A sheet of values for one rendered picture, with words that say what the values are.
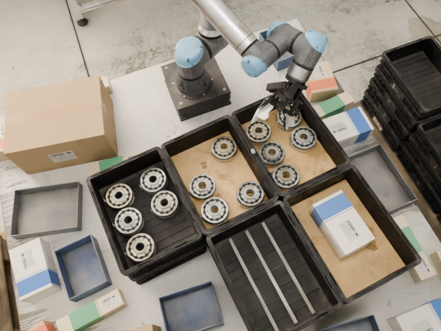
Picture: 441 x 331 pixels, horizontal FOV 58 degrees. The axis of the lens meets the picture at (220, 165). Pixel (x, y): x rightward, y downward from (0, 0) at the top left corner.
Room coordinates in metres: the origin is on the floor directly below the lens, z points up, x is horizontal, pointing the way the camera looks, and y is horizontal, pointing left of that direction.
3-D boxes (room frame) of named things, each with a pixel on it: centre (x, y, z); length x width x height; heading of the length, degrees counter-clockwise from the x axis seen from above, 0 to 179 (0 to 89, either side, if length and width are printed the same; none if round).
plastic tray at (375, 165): (0.58, -0.62, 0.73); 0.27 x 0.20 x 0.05; 17
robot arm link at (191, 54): (1.12, 0.07, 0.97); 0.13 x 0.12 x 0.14; 130
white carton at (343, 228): (0.38, -0.40, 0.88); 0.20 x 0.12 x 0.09; 21
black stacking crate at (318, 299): (0.24, -0.13, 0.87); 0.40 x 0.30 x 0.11; 21
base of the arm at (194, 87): (1.12, 0.08, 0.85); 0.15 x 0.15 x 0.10
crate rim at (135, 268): (0.51, 0.29, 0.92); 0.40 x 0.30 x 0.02; 21
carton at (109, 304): (0.19, 0.52, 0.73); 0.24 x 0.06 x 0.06; 112
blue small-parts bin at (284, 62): (1.32, -0.36, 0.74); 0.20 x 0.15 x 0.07; 19
